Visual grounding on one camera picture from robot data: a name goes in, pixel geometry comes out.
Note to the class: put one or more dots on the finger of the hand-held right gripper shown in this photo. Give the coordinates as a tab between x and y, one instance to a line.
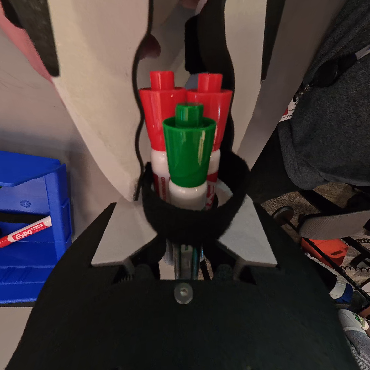
98	86
247	57

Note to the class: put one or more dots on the black round disc on rod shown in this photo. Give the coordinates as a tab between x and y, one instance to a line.
283	216

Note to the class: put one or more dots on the red whiteboard marker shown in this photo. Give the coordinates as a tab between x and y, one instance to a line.
214	115
26	235
159	115

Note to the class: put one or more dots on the white and blue sneaker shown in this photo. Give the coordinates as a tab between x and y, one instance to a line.
342	290

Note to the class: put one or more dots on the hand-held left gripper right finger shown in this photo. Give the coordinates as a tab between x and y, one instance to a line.
248	242

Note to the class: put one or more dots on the orange plastic object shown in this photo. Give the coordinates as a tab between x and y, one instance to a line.
323	251

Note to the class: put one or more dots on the blue plastic bin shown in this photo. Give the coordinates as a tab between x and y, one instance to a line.
57	208

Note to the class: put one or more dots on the green whiteboard marker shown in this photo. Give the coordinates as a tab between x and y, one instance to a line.
188	150

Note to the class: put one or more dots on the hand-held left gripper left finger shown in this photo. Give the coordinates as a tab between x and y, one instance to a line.
118	240

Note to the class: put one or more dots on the grey chair base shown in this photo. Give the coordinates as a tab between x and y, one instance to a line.
332	227

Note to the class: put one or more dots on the grey sneaker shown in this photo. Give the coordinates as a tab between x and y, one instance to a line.
355	341

